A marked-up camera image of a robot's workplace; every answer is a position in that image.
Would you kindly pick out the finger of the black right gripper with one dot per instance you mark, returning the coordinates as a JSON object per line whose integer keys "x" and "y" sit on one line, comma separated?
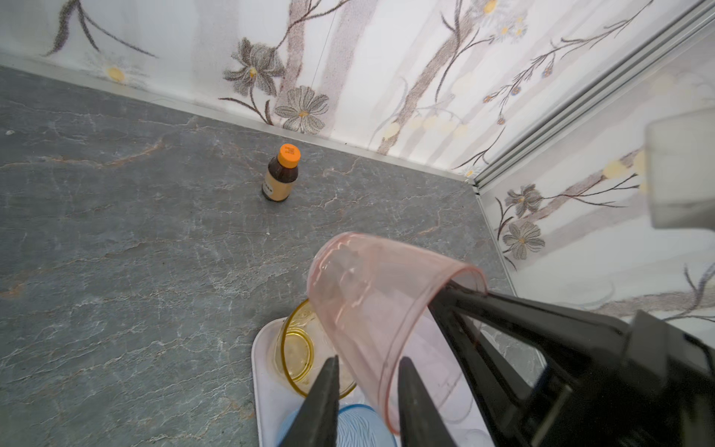
{"x": 530, "y": 318}

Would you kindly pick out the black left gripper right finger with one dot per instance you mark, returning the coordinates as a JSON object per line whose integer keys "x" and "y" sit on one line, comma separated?
{"x": 420, "y": 422}

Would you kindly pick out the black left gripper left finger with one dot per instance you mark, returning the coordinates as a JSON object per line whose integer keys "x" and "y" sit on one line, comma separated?
{"x": 316, "y": 423}

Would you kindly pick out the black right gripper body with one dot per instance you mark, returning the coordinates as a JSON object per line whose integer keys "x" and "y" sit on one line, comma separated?
{"x": 647, "y": 383}

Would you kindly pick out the blue plastic cup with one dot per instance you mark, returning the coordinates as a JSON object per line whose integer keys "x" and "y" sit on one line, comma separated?
{"x": 357, "y": 425}

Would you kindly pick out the yellow plastic cup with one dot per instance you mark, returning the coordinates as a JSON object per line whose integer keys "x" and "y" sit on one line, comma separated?
{"x": 301, "y": 348}

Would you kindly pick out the pink plastic cup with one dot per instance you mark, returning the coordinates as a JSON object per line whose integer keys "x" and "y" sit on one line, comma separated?
{"x": 371, "y": 296}

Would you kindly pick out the lilac plastic tray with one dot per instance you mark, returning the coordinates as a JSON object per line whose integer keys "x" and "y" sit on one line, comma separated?
{"x": 274, "y": 399}

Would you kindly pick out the brown bottle orange cap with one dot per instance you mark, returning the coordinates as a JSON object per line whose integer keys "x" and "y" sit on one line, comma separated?
{"x": 282, "y": 172}

